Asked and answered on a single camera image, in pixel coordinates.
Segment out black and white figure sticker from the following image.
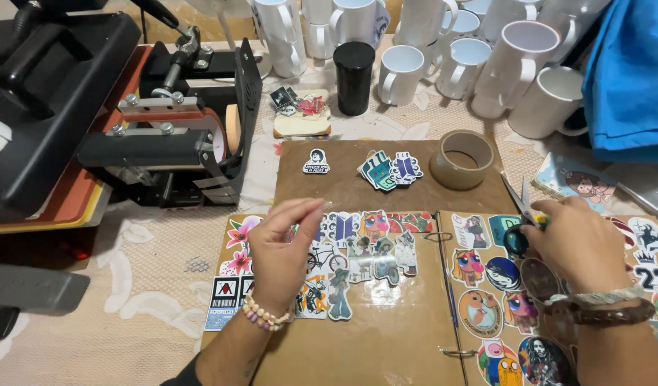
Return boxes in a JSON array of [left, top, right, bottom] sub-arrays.
[[303, 148, 331, 175]]

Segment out beige lace tablecloth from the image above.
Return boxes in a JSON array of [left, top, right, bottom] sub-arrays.
[[0, 32, 658, 386]]

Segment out blue cloth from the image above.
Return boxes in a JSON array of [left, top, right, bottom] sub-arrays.
[[580, 0, 658, 165]]

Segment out brown leather wrist bracelet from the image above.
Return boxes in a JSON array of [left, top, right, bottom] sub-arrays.
[[543, 297, 657, 327]]

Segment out pale woven wrist bracelet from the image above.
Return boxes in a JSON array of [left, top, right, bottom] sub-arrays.
[[543, 284, 645, 308]]

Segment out brown ring binder album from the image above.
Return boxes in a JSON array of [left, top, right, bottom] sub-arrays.
[[199, 209, 658, 386]]

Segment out black and yellow handled scissors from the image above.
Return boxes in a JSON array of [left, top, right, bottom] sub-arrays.
[[500, 172, 550, 259]]

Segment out black mug heat press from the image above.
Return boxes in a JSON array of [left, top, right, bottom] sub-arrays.
[[76, 0, 264, 208]]

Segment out person's right hand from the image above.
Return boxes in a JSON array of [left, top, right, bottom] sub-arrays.
[[522, 195, 639, 299]]

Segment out person's left hand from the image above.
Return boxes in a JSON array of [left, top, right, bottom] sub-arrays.
[[247, 197, 334, 311]]

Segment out black cylindrical container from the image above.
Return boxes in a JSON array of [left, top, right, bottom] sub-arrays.
[[333, 41, 377, 118]]

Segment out pink and cream bead bracelet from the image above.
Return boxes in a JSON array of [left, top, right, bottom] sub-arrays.
[[240, 293, 297, 332]]

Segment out blue and white sticker pile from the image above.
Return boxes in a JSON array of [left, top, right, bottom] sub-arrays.
[[357, 149, 424, 193]]

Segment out black and orange flat heat press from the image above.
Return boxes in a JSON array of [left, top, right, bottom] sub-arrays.
[[0, 0, 149, 238]]

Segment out brown packing tape roll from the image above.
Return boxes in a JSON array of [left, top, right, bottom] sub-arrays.
[[429, 129, 496, 192]]

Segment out array of pasted colourful stickers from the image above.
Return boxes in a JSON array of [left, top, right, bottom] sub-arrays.
[[203, 209, 658, 386]]

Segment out small cartoon cover notebook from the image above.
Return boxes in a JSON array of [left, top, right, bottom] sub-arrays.
[[531, 151, 620, 216]]

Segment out group of white mugs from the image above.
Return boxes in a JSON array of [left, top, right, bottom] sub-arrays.
[[248, 0, 613, 141]]

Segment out grey machine handle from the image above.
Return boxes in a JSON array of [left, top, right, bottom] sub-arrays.
[[0, 262, 92, 317]]

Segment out brown cardboard board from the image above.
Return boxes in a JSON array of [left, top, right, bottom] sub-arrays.
[[273, 138, 519, 217]]

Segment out clear plastic sleeve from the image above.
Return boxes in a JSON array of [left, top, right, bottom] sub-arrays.
[[601, 161, 658, 229]]

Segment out black and red sticker pile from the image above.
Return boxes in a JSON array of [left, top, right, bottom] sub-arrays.
[[268, 85, 330, 118]]

